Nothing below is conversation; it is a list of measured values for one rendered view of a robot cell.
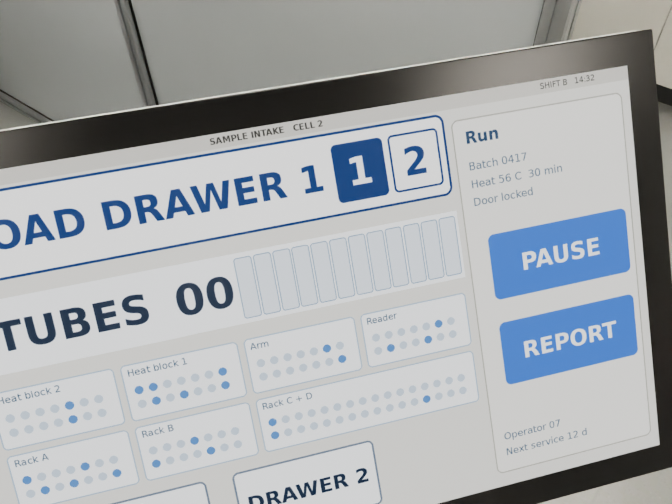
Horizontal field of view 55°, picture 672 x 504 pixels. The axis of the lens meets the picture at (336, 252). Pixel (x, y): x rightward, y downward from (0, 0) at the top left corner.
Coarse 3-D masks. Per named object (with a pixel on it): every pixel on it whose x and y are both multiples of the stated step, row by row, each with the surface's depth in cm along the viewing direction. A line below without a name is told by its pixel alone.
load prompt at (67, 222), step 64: (384, 128) 40; (0, 192) 37; (64, 192) 37; (128, 192) 38; (192, 192) 38; (256, 192) 39; (320, 192) 40; (384, 192) 41; (448, 192) 41; (0, 256) 37; (64, 256) 38; (128, 256) 38
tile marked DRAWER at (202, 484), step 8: (200, 480) 41; (168, 488) 41; (176, 488) 41; (184, 488) 41; (192, 488) 41; (200, 488) 41; (136, 496) 40; (144, 496) 41; (152, 496) 41; (160, 496) 41; (168, 496) 41; (176, 496) 41; (184, 496) 41; (192, 496) 41; (200, 496) 41; (208, 496) 41
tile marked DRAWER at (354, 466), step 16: (336, 448) 42; (352, 448) 43; (368, 448) 43; (272, 464) 42; (288, 464) 42; (304, 464) 42; (320, 464) 42; (336, 464) 43; (352, 464) 43; (368, 464) 43; (240, 480) 42; (256, 480) 42; (272, 480) 42; (288, 480) 42; (304, 480) 42; (320, 480) 43; (336, 480) 43; (352, 480) 43; (368, 480) 43; (240, 496) 42; (256, 496) 42; (272, 496) 42; (288, 496) 42; (304, 496) 42; (320, 496) 43; (336, 496) 43; (352, 496) 43; (368, 496) 43
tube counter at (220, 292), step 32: (384, 224) 41; (416, 224) 41; (448, 224) 42; (224, 256) 39; (256, 256) 40; (288, 256) 40; (320, 256) 40; (352, 256) 41; (384, 256) 41; (416, 256) 42; (448, 256) 42; (192, 288) 39; (224, 288) 40; (256, 288) 40; (288, 288) 40; (320, 288) 41; (352, 288) 41; (384, 288) 41; (192, 320) 40; (224, 320) 40; (256, 320) 40
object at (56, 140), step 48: (528, 48) 41; (576, 48) 41; (624, 48) 42; (240, 96) 38; (288, 96) 39; (336, 96) 39; (384, 96) 40; (432, 96) 40; (0, 144) 36; (48, 144) 37; (96, 144) 37; (144, 144) 38; (528, 480) 45; (576, 480) 46
